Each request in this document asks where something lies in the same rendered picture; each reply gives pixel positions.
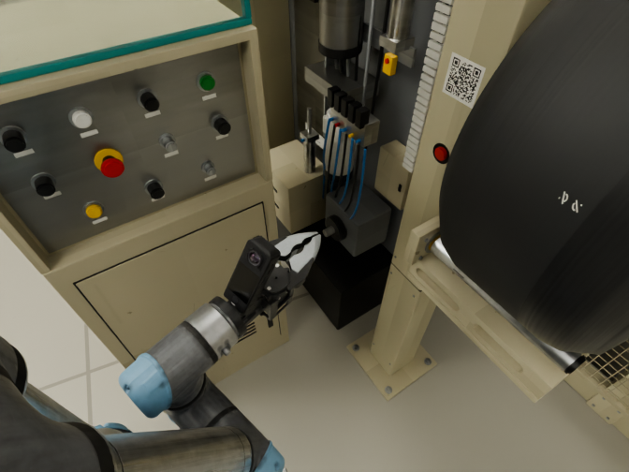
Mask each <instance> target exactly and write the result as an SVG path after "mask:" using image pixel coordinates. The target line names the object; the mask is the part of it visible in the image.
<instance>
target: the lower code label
mask: <svg viewBox="0 0 629 472"><path fill-rule="evenodd" d="M485 70H486V68H484V67H482V66H480V65H478V64H476V63H474V62H472V61H470V60H468V59H466V58H464V57H462V56H460V55H458V54H456V53H455V52H452V54H451V58H450V62H449V66H448V70H447V74H446V79H445V83H444V87H443V91H442V92H444V93H446V94H447V95H449V96H451V97H453V98H455V99H457V100H458V101H459V102H461V103H463V104H464V105H466V106H468V107H469V108H471V109H472V108H473V106H474V104H475V99H476V96H477V93H478V90H479V87H480V84H481V82H482V79H483V76H484V73H485Z"/></svg>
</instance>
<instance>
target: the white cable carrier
mask: <svg viewBox="0 0 629 472"><path fill-rule="evenodd" d="M440 1H442V3H441V2H437V3H436V7H435V10H438V11H440V12H438V11H436V12H434V15H433V19H434V21H433V22H432V30H434V31H431V33H430V38H432V39H433V40H432V39H430V40H429V42H428V47H429V48H428V49H427V50H426V55H428V56H425V59H424V64H426V65H424V66H423V69H422V70H423V71H424V72H423V73H422V74H421V79H422V80H421V81H420V83H419V86H420V87H419V88H418V91H417V93H418V96H417V102H416V105H415V107H416V108H415V109H414V115H413V117H412V121H414V122H412V124H411V128H410V133H411V134H409V136H408V139H409V140H408V141H407V145H406V148H405V150H406V152H405V154H404V155H405V157H404V159H403V161H404V162H402V166H403V167H404V168H405V169H407V170H408V171H410V172H411V173H412V172H413V171H414V166H415V162H416V159H417V152H418V148H419V144H420V139H421V136H422V134H421V133H422V132H423V128H424V125H425V121H426V116H427V112H428V108H429V105H430V101H431V97H432V89H433V86H434V82H435V78H436V74H437V69H438V66H439V62H440V58H441V54H442V50H443V46H444V42H445V38H446V31H447V28H448V26H447V25H448V23H449V19H450V16H447V15H451V11H452V7H451V6H450V5H452V6H453V4H454V0H440ZM442 34H443V35H444V36H443V35H442ZM440 43H443V44H440ZM425 72H426V73H425Z"/></svg>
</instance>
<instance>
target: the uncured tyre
mask: <svg viewBox="0 0 629 472"><path fill-rule="evenodd" d="M564 184H567V185H568V186H570V187H572V188H573V189H575V190H576V191H578V192H579V193H580V194H582V195H584V196H585V197H587V198H588V199H591V200H592V202H591V203H590V204H589V205H588V206H587V208H586V209H585V210H584V211H583V212H582V214H581V215H580V216H579V217H578V219H577V220H575V219H573V218H572V217H570V216H569V215H567V214H565V213H564V212H562V211H561V210H559V209H557V208H556V207H554V206H553V205H551V204H550V202H551V201H552V200H553V198H554V197H555V196H556V194H557V193H558V192H559V191H560V189H561V188H562V187H563V185H564ZM439 217H440V237H441V242H442V245H443V247H444V249H445V250H446V252H447V253H448V255H449V257H450V258H451V260H452V261H453V263H454V264H455V265H456V266H457V267H458V268H459V269H460V270H461V271H462V272H463V273H464V274H466V275H467V276H468V277H469V278H470V279H471V280H472V281H473V282H475V283H476V284H477V285H478V286H479V287H480V288H481V289H482V290H484V291H485V292H486V293H487V294H488V295H489V296H490V297H491V298H493V299H494V300H495V301H496V302H497V303H498V304H499V305H501V306H502V307H503V308H504V310H505V311H506V312H507V313H508V314H510V315H511V316H512V317H513V318H514V319H515V320H516V321H518V322H519V323H520V324H521V325H522V326H523V327H524V328H525V329H526V330H528V331H529V332H530V333H531V334H532V335H533V336H534V337H536V338H537V339H538V340H540V341H542V342H544V343H546V344H548V345H549V346H551V347H554V348H556V349H558V350H560V351H568V352H577V353H586V354H595V355H601V354H603V353H605V352H607V351H609V350H610V349H612V348H613V347H616V346H618V345H619V344H621V343H623V342H625V341H627V340H629V0H551V1H550V2H549V3H548V4H547V5H546V7H545V8H544V9H543V10H542V11H541V12H540V13H539V14H538V16H537V17H536V18H535V19H534V20H533V22H532V23H531V24H530V25H529V26H528V28H527V29H526V30H525V31H524V33H523V34H522V35H521V36H520V38H519V39H518V41H517V42H516V43H515V44H514V46H513V47H512V48H511V50H510V51H509V53H508V54H507V55H506V57H505V58H504V60H503V61H502V63H501V64H500V65H499V66H498V67H497V69H496V70H495V72H494V73H493V75H492V76H491V78H490V80H489V82H488V83H487V85H486V86H485V88H484V90H483V91H482V93H481V95H480V96H479V98H478V100H477V101H476V103H475V104H474V106H473V108H472V110H471V112H470V114H469V115H468V117H467V119H466V121H465V123H464V125H463V127H462V129H461V132H460V134H459V136H458V138H457V140H456V142H455V144H454V147H453V149H452V152H451V154H450V157H449V159H448V161H447V164H446V169H445V173H444V177H443V180H442V184H441V189H440V197H439Z"/></svg>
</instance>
